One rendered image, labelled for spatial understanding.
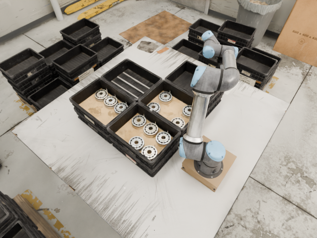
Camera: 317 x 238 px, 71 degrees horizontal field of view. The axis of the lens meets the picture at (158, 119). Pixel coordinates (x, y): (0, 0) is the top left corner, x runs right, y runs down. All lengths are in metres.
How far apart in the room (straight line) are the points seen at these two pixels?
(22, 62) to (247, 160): 2.55
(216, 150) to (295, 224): 1.35
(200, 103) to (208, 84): 0.11
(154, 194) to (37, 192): 1.35
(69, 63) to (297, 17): 3.07
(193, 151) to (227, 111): 0.71
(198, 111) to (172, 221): 0.67
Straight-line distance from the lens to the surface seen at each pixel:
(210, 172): 1.45
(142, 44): 2.49
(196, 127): 1.25
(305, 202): 2.60
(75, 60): 2.79
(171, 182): 1.53
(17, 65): 3.01
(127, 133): 1.56
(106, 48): 3.07
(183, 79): 1.91
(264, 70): 2.75
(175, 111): 1.67
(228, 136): 1.76
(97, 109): 1.73
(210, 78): 1.17
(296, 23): 3.89
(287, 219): 2.46
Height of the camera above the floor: 2.12
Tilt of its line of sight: 53 degrees down
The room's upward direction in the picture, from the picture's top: straight up
